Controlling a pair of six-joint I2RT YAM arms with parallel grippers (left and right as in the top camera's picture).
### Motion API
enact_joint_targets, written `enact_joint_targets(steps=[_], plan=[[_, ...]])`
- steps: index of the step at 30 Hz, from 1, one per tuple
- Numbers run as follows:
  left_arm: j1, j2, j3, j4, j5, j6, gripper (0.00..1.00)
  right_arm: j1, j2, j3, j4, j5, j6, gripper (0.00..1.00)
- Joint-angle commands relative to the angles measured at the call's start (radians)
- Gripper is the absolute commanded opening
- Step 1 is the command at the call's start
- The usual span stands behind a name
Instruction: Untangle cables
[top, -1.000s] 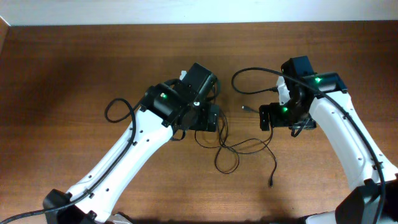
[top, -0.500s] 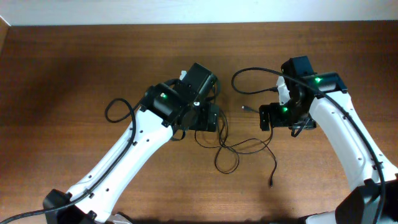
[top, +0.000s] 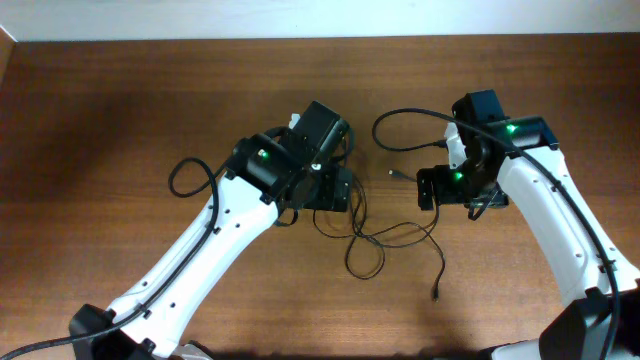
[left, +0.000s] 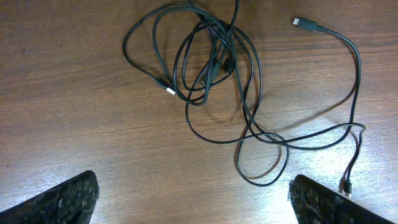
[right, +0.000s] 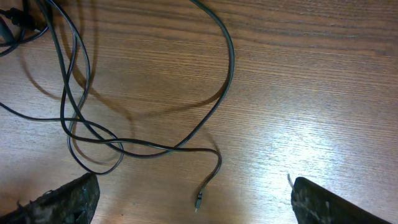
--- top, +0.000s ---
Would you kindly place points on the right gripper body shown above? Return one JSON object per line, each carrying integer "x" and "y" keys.
{"x": 451, "y": 185}

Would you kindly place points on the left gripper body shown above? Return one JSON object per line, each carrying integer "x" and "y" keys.
{"x": 329, "y": 194}

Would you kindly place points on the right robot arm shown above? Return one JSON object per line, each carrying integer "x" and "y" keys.
{"x": 495, "y": 161}

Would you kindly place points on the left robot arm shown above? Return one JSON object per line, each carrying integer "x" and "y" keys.
{"x": 292, "y": 167}

